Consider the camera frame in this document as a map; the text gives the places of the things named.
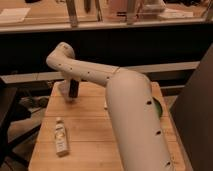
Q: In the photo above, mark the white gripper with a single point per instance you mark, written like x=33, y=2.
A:
x=69, y=77

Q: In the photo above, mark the black eraser block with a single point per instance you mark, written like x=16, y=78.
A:
x=73, y=90

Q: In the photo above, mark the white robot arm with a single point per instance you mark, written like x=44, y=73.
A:
x=131, y=108

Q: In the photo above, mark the white ceramic cup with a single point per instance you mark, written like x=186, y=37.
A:
x=64, y=88

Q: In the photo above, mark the white sponge block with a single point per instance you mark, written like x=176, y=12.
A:
x=105, y=105

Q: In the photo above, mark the small white bottle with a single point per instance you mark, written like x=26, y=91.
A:
x=60, y=135

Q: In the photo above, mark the green bowl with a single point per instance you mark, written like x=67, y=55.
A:
x=158, y=107

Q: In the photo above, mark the dark chair back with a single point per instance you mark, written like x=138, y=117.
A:
x=193, y=114

